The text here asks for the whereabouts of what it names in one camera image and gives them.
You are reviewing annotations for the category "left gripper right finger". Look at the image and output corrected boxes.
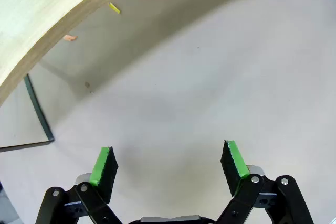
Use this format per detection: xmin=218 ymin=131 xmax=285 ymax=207
xmin=215 ymin=140 xmax=314 ymax=224

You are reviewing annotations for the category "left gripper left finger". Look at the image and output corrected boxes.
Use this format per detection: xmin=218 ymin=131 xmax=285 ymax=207
xmin=35 ymin=145 xmax=124 ymax=224

